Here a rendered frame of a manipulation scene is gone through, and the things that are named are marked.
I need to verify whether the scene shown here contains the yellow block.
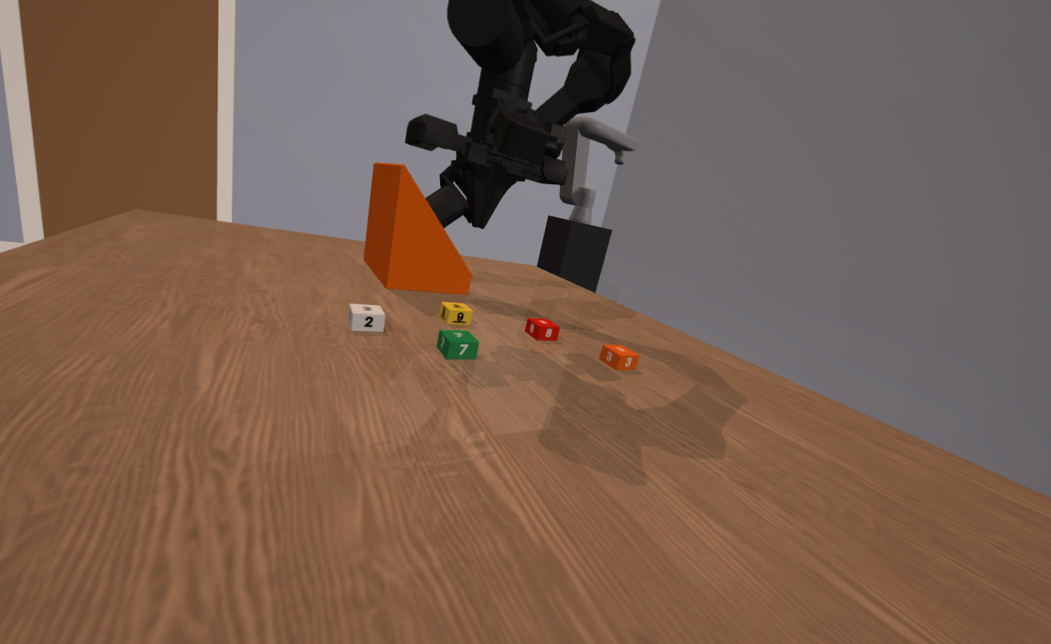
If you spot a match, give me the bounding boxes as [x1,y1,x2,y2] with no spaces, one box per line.
[439,302,473,325]

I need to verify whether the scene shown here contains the green block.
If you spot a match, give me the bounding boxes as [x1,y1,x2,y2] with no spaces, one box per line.
[437,330,479,360]

